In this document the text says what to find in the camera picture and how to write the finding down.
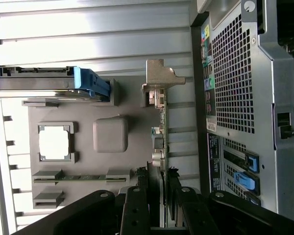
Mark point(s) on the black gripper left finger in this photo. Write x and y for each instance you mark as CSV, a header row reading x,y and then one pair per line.
x,y
134,215

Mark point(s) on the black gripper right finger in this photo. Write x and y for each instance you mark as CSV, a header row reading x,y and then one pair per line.
x,y
196,215

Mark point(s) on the black rear label sticker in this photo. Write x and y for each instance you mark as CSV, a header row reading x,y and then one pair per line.
x,y
213,159

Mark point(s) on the green RAM stick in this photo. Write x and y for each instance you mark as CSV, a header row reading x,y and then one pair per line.
x,y
88,178

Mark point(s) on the grey parts rack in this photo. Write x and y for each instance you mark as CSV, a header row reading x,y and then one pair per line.
x,y
110,134

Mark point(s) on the silver CPU chip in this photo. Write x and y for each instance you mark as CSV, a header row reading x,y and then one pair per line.
x,y
54,144

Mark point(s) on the blue disk caddy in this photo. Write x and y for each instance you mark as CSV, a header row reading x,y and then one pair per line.
x,y
88,80

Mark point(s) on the open black PC case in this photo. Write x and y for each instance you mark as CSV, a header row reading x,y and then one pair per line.
x,y
235,73

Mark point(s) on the silver hard disk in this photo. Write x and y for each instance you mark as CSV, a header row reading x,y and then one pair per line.
x,y
34,83

